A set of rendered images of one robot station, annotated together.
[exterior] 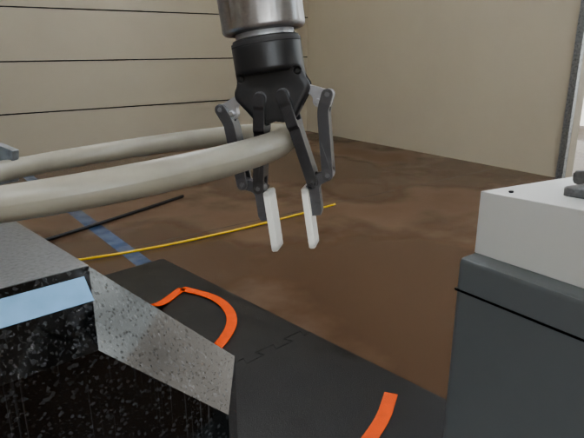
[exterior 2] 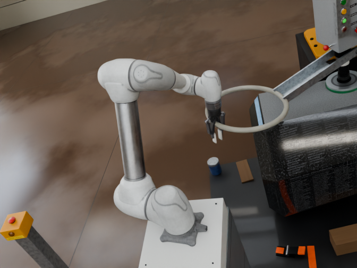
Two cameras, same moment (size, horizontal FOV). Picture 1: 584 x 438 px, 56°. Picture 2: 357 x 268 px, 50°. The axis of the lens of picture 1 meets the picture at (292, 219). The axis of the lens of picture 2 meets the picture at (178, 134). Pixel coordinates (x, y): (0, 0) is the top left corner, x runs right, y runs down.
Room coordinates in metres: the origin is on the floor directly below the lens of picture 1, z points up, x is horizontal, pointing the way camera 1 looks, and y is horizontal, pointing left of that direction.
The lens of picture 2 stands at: (1.98, -1.08, 2.36)
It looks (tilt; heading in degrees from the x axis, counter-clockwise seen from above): 37 degrees down; 149
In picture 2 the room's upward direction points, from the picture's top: 22 degrees counter-clockwise
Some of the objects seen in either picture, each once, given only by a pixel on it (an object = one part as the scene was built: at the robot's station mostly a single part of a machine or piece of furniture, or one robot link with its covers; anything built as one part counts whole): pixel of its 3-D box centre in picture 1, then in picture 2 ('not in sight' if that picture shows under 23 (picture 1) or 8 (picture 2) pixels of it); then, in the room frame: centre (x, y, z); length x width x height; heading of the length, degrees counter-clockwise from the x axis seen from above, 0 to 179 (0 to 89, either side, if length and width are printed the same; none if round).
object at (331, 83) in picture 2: not in sight; (343, 80); (0.95, 0.83, 0.87); 0.21 x 0.21 x 0.01
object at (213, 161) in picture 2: not in sight; (214, 166); (0.00, 0.35, 0.08); 0.10 x 0.10 x 0.13
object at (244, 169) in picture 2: not in sight; (244, 170); (0.22, 0.47, 0.02); 0.25 x 0.10 x 0.01; 140
